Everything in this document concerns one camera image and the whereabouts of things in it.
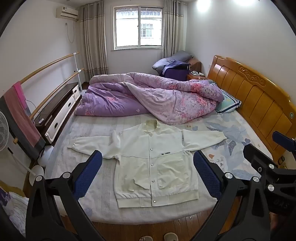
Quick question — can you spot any white purple printed cloth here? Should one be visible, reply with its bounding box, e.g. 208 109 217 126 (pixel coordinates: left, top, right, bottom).
0 186 29 237

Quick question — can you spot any light grey pillow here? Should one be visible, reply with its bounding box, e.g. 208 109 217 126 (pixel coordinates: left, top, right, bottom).
152 58 173 70

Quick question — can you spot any green blue pillow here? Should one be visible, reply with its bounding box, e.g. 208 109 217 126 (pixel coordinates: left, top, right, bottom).
215 89 242 114

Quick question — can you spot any wooden bed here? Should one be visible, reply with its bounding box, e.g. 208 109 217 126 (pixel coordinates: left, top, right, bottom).
206 55 296 163

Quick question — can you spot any air conditioner cable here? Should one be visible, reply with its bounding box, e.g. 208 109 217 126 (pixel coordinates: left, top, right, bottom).
65 22 76 43

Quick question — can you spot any leaf printed bed sheet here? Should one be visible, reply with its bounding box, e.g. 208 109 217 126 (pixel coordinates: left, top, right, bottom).
44 111 273 225

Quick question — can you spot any white round post base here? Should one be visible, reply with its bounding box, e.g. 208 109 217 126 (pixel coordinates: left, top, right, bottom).
30 165 46 184

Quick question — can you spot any grey striped curtain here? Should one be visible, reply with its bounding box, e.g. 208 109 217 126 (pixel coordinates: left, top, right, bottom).
162 0 188 59
80 1 109 80

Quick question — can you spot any dark grey pillow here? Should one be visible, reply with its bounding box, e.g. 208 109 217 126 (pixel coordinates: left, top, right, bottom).
170 50 194 63

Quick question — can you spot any pink grey striped towel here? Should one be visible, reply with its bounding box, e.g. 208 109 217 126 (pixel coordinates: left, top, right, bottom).
0 82 46 160

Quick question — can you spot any window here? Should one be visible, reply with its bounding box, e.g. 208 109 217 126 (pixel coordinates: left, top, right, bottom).
113 5 163 51

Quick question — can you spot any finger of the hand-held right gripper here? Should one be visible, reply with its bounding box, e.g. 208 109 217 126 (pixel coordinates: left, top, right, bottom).
243 144 296 186
272 131 296 151

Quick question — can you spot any white button jacket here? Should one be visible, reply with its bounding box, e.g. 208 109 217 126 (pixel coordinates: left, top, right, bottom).
67 119 227 208

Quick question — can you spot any white barre post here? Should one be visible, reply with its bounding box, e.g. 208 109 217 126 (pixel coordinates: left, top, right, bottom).
73 53 83 92

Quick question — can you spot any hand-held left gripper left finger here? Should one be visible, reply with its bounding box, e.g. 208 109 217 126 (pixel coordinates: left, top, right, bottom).
25 150 104 241

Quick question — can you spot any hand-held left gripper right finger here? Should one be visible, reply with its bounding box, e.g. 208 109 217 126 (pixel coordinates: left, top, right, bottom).
192 151 271 241

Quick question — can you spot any white cabinet with black top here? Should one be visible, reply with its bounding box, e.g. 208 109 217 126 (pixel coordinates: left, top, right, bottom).
34 82 82 143

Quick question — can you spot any purple floral quilt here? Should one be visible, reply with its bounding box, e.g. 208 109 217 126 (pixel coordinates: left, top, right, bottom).
74 72 224 126

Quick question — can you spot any wooden nightstand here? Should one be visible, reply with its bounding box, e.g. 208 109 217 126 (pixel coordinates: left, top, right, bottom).
187 71 206 81

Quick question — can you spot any wooden barre rail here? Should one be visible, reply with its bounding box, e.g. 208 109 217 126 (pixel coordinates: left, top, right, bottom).
20 52 80 84
31 68 85 118

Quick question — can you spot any white standing fan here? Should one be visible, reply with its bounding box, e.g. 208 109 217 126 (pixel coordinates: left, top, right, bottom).
0 110 55 166

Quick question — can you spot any white air conditioner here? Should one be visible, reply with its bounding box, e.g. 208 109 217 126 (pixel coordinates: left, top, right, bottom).
56 6 79 22

